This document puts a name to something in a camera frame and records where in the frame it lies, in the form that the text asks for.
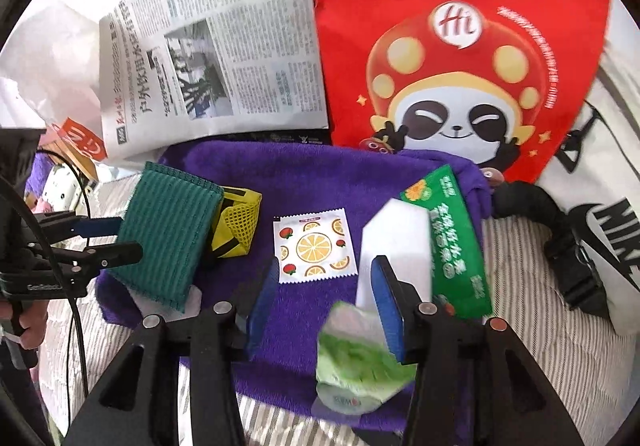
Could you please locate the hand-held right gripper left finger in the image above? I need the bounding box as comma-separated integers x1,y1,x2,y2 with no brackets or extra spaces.
62,256,281,446

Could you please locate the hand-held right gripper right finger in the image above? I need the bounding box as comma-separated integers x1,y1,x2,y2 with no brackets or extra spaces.
370,255,586,446

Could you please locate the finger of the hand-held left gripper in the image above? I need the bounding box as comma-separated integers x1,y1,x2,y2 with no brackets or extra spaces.
30,240,145,273
35,210,126,243

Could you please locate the green white tissue packet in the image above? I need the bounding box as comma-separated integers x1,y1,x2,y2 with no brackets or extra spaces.
315,301,419,418

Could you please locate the green ribbed cleaning cloth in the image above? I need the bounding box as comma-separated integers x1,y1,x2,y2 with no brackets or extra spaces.
107,161,225,313

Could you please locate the yellow mesh pouch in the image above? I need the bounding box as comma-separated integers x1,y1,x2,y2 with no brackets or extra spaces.
206,185,264,260

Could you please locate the person's left hand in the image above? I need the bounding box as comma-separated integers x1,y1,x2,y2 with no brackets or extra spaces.
0,298,50,353

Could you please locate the fruit print sachet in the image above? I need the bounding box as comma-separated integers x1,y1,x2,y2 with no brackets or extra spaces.
273,207,357,285

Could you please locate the green snack packet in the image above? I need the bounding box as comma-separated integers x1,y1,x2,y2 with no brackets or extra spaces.
400,164,494,320

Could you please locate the purple towel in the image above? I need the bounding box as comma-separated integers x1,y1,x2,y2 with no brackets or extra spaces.
95,141,494,433

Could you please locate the white shopping bag orange logo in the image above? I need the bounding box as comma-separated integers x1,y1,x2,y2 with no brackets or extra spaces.
0,1,109,163

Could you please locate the newspaper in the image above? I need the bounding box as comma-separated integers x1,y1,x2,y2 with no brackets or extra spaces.
98,0,332,162

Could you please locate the red panda print paper bag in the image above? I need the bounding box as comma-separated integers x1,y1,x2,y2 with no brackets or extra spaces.
300,0,614,185

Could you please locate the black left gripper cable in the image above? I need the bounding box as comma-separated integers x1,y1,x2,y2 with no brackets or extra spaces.
34,150,94,399

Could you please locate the white sports bag black strap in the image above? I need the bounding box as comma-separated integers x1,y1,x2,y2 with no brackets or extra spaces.
492,40,640,334

